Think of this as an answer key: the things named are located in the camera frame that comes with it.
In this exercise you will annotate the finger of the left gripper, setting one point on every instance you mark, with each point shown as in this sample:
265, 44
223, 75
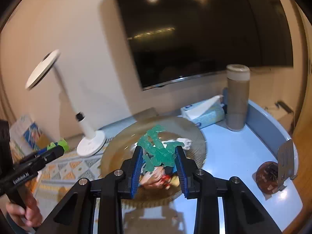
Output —
46, 155
36, 161

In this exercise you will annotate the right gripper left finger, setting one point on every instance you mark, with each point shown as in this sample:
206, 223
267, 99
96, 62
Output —
76, 211

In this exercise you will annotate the light green dinosaur toy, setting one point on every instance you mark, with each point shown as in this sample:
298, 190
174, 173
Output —
63, 143

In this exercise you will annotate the red candy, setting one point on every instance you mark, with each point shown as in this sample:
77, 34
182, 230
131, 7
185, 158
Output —
166, 179

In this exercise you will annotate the black-headed toy figure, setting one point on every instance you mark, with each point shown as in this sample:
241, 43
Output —
152, 180

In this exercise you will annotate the dark green dinosaur toy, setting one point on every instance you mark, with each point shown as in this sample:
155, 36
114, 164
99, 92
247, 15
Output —
155, 152

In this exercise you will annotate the white power adapter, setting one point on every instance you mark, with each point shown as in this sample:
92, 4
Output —
187, 143

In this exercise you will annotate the person left hand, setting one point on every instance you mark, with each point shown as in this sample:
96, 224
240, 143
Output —
27, 218

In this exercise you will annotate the cork pen holder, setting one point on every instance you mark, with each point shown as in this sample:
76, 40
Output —
42, 142

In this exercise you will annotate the standing booklets stack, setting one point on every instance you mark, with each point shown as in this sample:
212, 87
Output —
24, 133

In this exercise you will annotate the white desk lamp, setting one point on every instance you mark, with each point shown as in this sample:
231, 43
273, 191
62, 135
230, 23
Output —
92, 140

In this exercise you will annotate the amber ribbed glass bowl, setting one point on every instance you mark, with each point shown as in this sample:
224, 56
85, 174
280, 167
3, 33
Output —
123, 146

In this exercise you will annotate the blue tissue pack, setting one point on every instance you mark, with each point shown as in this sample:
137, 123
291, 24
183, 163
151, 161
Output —
204, 113

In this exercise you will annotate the tall beige cylinder container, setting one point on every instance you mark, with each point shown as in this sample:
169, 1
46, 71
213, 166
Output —
238, 85

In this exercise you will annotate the black wall television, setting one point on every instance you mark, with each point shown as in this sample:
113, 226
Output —
174, 40

